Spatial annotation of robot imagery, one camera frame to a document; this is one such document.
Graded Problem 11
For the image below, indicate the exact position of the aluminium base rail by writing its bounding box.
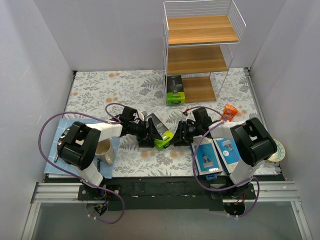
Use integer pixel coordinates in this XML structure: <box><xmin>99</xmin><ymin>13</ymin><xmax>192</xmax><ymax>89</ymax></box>
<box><xmin>22</xmin><ymin>178</ymin><xmax>312</xmax><ymax>240</ymax></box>

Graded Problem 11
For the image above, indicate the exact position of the yellow patterned bowl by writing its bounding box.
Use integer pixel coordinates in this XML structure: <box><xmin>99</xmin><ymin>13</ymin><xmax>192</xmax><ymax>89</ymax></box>
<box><xmin>268</xmin><ymin>138</ymin><xmax>286</xmax><ymax>163</ymax></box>

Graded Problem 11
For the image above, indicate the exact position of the dark knife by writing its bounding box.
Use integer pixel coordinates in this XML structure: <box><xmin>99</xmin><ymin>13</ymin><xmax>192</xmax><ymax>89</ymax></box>
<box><xmin>97</xmin><ymin>159</ymin><xmax>101</xmax><ymax>172</ymax></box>

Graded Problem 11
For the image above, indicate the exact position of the blue checked cloth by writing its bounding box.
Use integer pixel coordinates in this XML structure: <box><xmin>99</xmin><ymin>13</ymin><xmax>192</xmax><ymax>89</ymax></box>
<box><xmin>44</xmin><ymin>118</ymin><xmax>120</xmax><ymax>179</ymax></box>

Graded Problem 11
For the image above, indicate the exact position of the black green razor box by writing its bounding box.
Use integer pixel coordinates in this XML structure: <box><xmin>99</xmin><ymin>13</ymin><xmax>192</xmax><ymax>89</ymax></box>
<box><xmin>166</xmin><ymin>75</ymin><xmax>185</xmax><ymax>105</ymax></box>
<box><xmin>146</xmin><ymin>113</ymin><xmax>174</xmax><ymax>151</ymax></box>

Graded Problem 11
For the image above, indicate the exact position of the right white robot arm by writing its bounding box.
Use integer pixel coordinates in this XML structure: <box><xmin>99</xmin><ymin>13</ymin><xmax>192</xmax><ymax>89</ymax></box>
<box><xmin>170</xmin><ymin>106</ymin><xmax>277</xmax><ymax>199</ymax></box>

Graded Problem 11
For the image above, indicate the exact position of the dark rimmed ceramic plate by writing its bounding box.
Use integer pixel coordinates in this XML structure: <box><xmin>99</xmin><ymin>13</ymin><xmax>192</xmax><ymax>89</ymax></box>
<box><xmin>57</xmin><ymin>128</ymin><xmax>70</xmax><ymax>153</ymax></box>

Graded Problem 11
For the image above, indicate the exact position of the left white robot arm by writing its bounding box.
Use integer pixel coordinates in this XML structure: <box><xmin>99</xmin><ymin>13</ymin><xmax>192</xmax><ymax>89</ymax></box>
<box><xmin>57</xmin><ymin>106</ymin><xmax>163</xmax><ymax>200</ymax></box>

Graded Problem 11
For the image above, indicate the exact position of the blue Harry's razor box left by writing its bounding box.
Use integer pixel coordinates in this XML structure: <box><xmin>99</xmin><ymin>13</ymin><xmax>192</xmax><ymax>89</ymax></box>
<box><xmin>191</xmin><ymin>137</ymin><xmax>223</xmax><ymax>176</ymax></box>

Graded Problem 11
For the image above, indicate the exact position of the blue Harry's razor box right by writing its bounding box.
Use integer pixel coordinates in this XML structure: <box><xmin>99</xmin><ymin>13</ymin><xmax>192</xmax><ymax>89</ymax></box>
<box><xmin>214</xmin><ymin>138</ymin><xmax>241</xmax><ymax>175</ymax></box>

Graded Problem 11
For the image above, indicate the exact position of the blue harry's razor box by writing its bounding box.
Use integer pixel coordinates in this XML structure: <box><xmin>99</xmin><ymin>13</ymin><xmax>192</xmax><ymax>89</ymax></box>
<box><xmin>191</xmin><ymin>137</ymin><xmax>223</xmax><ymax>176</ymax></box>
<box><xmin>214</xmin><ymin>138</ymin><xmax>241</xmax><ymax>175</ymax></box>

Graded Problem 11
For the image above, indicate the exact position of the beige ceramic mug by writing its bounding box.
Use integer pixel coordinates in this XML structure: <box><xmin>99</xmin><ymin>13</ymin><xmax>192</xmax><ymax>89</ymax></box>
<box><xmin>95</xmin><ymin>139</ymin><xmax>116</xmax><ymax>166</ymax></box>

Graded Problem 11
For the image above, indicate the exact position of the floral table mat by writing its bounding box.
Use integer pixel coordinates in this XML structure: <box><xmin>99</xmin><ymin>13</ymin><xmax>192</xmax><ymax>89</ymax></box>
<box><xmin>66</xmin><ymin>68</ymin><xmax>261</xmax><ymax>177</ymax></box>

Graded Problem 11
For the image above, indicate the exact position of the orange BIC razor pack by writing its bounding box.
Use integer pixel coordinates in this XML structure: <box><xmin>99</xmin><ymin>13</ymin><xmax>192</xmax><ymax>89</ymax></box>
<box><xmin>220</xmin><ymin>103</ymin><xmax>238</xmax><ymax>122</ymax></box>

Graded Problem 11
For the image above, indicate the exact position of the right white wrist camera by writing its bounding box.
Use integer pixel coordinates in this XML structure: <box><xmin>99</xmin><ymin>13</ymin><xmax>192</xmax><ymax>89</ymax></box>
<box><xmin>182</xmin><ymin>108</ymin><xmax>194</xmax><ymax>119</ymax></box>

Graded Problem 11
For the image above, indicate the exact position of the white wire wooden shelf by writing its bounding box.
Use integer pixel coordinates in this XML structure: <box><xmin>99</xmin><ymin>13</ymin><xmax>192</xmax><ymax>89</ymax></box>
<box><xmin>163</xmin><ymin>0</ymin><xmax>246</xmax><ymax>104</ymax></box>

